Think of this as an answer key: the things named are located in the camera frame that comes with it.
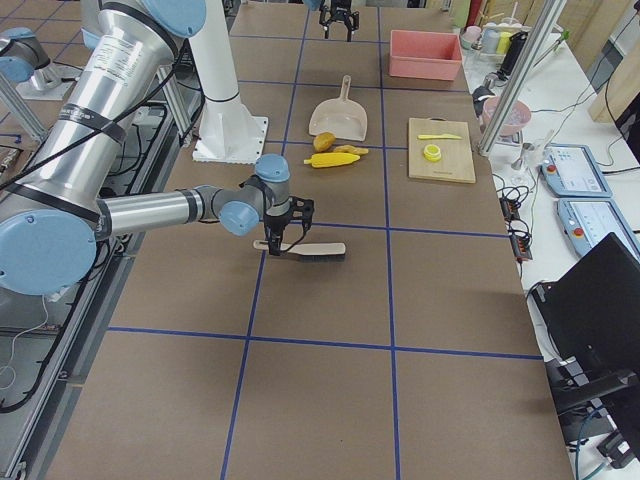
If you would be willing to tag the lower blue teach pendant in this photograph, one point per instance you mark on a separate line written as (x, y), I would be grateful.
(586, 221)

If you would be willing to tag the blue teach pendant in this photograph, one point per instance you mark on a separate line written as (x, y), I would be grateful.
(586, 221)
(570, 170)

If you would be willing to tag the yellow toy knife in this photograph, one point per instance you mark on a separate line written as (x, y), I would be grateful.
(445, 136)

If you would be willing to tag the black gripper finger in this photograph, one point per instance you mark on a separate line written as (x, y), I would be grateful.
(274, 241)
(349, 30)
(326, 31)

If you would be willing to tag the pink plastic bin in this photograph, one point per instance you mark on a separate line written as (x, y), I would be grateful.
(424, 55)

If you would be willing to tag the beige plastic dustpan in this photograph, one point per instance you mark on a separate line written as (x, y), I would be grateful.
(341, 116)

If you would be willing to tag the yellow toy lemon slice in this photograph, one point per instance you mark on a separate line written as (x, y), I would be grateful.
(432, 153)

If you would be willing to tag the yellow toy corn cob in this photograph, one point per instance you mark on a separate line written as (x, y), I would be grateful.
(331, 159)

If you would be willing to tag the upper blue teach pendant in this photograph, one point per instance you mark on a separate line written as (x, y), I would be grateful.
(570, 170)

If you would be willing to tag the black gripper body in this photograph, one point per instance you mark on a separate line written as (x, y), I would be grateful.
(339, 11)
(275, 223)

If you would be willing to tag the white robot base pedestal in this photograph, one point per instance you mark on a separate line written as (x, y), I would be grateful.
(228, 132)

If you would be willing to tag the aluminium frame post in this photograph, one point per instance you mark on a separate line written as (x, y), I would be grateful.
(548, 17)

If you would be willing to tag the beige hand brush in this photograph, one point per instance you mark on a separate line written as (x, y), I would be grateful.
(306, 251)

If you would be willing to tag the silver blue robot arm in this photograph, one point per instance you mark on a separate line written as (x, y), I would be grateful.
(52, 216)
(313, 5)

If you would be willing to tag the brown toy potato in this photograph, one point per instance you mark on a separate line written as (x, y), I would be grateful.
(323, 141)

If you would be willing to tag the wooden cutting board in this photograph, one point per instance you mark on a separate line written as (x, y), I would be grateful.
(456, 164)

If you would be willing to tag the orange toy fried chicken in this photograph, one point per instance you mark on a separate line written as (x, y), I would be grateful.
(355, 150)

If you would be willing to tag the black monitor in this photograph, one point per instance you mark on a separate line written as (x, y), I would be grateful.
(592, 312)

